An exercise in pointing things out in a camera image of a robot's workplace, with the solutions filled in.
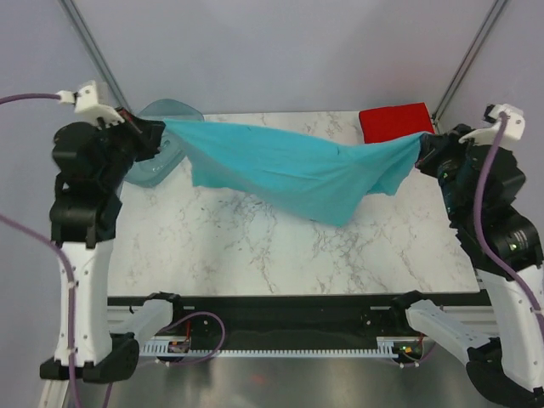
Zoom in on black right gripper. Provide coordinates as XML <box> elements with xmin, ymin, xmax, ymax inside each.
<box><xmin>417</xmin><ymin>122</ymin><xmax>493</xmax><ymax>224</ymax></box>

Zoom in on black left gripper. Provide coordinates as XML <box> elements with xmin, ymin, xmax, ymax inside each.
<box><xmin>94</xmin><ymin>105</ymin><xmax>166</xmax><ymax>190</ymax></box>

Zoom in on teal t shirt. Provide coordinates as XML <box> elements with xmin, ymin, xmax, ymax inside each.
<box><xmin>165</xmin><ymin>119</ymin><xmax>421</xmax><ymax>227</ymax></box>

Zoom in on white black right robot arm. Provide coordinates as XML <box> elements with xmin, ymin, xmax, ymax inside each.
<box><xmin>388</xmin><ymin>125</ymin><xmax>543</xmax><ymax>407</ymax></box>

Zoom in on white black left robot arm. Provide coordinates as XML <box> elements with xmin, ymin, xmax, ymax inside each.
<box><xmin>40</xmin><ymin>110</ymin><xmax>187</xmax><ymax>384</ymax></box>

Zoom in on teal transparent plastic bin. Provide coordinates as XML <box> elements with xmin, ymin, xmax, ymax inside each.
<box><xmin>125</xmin><ymin>99</ymin><xmax>204</xmax><ymax>188</ymax></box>

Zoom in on folded red t shirt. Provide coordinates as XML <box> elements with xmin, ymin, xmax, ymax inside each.
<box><xmin>359</xmin><ymin>103</ymin><xmax>434</xmax><ymax>144</ymax></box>

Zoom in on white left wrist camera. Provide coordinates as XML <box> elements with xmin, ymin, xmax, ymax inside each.
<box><xmin>55</xmin><ymin>80</ymin><xmax>125</xmax><ymax>129</ymax></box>

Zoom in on left aluminium corner post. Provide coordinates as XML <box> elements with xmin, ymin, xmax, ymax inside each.
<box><xmin>58</xmin><ymin>0</ymin><xmax>132</xmax><ymax>111</ymax></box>

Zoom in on aluminium corner post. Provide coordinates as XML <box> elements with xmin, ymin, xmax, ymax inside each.
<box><xmin>431</xmin><ymin>0</ymin><xmax>510</xmax><ymax>129</ymax></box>
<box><xmin>58</xmin><ymin>0</ymin><xmax>132</xmax><ymax>111</ymax></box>

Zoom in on right aluminium corner post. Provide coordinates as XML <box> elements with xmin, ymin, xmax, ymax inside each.
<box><xmin>431</xmin><ymin>0</ymin><xmax>510</xmax><ymax>129</ymax></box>

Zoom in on aluminium frame rail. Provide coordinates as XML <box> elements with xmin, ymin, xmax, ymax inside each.
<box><xmin>440</xmin><ymin>306</ymin><xmax>499</xmax><ymax>337</ymax></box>

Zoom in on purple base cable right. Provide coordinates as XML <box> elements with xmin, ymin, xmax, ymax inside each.
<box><xmin>390</xmin><ymin>333</ymin><xmax>441</xmax><ymax>370</ymax></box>

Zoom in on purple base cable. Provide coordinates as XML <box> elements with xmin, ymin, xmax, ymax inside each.
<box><xmin>155</xmin><ymin>312</ymin><xmax>226</xmax><ymax>370</ymax></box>
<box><xmin>390</xmin><ymin>333</ymin><xmax>441</xmax><ymax>370</ymax></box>

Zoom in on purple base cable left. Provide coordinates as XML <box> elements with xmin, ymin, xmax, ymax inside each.
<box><xmin>155</xmin><ymin>312</ymin><xmax>226</xmax><ymax>370</ymax></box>

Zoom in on white slotted cable duct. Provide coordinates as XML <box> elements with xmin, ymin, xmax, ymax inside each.
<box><xmin>139</xmin><ymin>337</ymin><xmax>424</xmax><ymax>360</ymax></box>

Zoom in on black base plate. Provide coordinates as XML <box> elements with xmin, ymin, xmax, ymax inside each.
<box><xmin>108</xmin><ymin>291</ymin><xmax>490</xmax><ymax>353</ymax></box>

